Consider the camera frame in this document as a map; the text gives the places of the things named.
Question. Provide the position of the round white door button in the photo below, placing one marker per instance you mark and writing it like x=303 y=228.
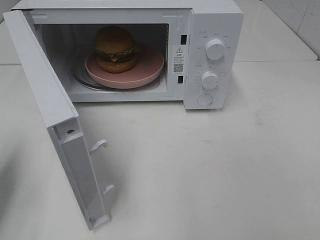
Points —
x=205 y=100

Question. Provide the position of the pink round plate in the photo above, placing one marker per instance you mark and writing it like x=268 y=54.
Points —
x=148 y=68

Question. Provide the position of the toy hamburger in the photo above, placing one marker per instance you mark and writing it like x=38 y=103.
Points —
x=115 y=49

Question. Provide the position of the white microwave door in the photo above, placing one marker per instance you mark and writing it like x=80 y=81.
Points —
x=61 y=119

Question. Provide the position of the lower white timer knob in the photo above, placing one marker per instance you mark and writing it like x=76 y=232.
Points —
x=209 y=80

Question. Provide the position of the white warning label sticker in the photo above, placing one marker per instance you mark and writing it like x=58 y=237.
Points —
x=179 y=56

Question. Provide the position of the upper white power knob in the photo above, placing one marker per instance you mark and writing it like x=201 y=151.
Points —
x=215 y=48

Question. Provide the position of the white microwave oven body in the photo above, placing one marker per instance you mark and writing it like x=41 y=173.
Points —
x=66 y=31

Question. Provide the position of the glass microwave turntable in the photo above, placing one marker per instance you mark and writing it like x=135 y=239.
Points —
x=83 y=78

